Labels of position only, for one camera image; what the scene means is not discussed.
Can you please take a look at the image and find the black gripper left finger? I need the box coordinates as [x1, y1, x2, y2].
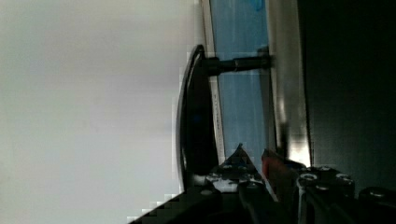
[128, 145, 265, 224]

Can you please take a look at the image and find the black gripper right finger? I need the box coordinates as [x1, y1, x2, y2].
[261, 148, 396, 224]

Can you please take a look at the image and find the black steel toaster oven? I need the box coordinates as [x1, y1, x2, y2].
[266, 0, 395, 189]

